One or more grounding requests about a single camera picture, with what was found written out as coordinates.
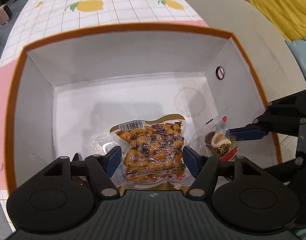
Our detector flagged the light blue cushion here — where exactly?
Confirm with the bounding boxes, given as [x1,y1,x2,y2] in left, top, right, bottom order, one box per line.
[285,37,306,80]

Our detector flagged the clear pack orange braised snack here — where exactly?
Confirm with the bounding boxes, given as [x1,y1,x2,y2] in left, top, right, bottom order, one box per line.
[110,114,186,184]

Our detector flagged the beige sofa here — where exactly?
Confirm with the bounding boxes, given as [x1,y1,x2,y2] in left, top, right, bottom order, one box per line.
[185,0,306,101]

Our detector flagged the pink space heater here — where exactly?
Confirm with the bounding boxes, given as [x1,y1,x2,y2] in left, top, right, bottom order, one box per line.
[0,4,13,25]

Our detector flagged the yellow cushion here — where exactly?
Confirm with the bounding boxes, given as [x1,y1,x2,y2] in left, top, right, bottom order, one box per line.
[248,0,306,41]

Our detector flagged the orange cardboard box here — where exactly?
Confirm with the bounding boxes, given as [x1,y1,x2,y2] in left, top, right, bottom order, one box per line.
[4,23,267,192]

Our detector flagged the small clear date walnut pack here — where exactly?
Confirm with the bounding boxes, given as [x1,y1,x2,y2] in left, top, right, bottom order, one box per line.
[189,116,237,161]

